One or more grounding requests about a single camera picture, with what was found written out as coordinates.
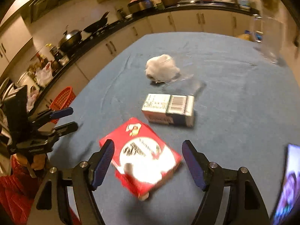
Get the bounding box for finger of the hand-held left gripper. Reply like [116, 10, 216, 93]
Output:
[39, 121, 79, 143]
[28, 107, 74, 128]

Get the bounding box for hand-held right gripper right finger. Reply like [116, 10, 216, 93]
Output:
[182, 140, 270, 225]

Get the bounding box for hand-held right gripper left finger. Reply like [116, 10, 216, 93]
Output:
[34, 139, 115, 225]

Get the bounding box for red plastic basket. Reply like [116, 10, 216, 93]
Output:
[49, 86, 77, 124]

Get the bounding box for red cardboard box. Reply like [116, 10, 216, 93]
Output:
[99, 117, 183, 201]

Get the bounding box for white teal small carton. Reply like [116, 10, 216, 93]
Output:
[142, 93, 195, 127]

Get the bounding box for white tissue bag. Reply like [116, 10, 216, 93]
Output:
[145, 54, 181, 83]

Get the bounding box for person's left forearm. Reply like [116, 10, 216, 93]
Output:
[0, 156, 47, 225]

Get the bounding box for person's left hand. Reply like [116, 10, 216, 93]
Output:
[26, 154, 49, 171]

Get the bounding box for white plastic bag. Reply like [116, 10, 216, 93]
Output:
[35, 61, 53, 87]

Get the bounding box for small steel pot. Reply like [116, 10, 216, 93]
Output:
[54, 52, 69, 66]

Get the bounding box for row of seasoning bottles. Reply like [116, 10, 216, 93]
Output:
[29, 43, 61, 69]

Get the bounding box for blue tablecloth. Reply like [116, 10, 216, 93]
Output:
[47, 31, 300, 225]

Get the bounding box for steel wok with lid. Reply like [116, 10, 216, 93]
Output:
[58, 26, 82, 51]

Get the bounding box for clear plastic wrapper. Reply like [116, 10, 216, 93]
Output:
[164, 73, 207, 96]

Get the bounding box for black wok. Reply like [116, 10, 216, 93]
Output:
[83, 12, 110, 33]

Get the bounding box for black smartphone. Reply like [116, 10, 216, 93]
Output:
[272, 143, 300, 225]

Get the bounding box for range hood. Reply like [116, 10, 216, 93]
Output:
[28, 0, 96, 24]

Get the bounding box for steel rice cooker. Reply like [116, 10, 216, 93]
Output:
[128, 0, 153, 13]

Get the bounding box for yellow bag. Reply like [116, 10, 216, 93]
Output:
[238, 33, 255, 42]

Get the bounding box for cream lower kitchen cabinets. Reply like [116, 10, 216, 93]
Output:
[30, 8, 256, 113]

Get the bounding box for clear glass mug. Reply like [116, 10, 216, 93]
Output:
[250, 16, 285, 65]

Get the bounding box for black kitchen countertop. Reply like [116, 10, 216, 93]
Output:
[23, 1, 260, 92]

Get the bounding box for dried plant bundle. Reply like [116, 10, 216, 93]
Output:
[260, 0, 279, 12]

